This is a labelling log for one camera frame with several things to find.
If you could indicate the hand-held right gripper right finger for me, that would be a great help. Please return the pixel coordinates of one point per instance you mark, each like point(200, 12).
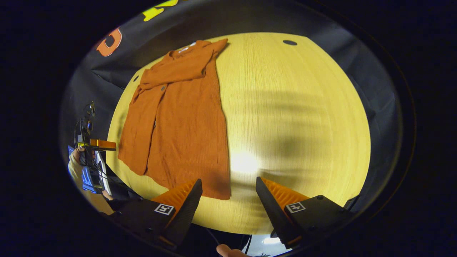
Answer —
point(273, 214)

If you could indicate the orange knit garment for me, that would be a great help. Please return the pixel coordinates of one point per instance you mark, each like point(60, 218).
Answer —
point(178, 125)

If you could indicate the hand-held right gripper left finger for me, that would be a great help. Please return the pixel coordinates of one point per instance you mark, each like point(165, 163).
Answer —
point(182, 214)

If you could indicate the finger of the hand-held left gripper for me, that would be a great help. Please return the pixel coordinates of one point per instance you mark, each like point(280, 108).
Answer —
point(103, 144)

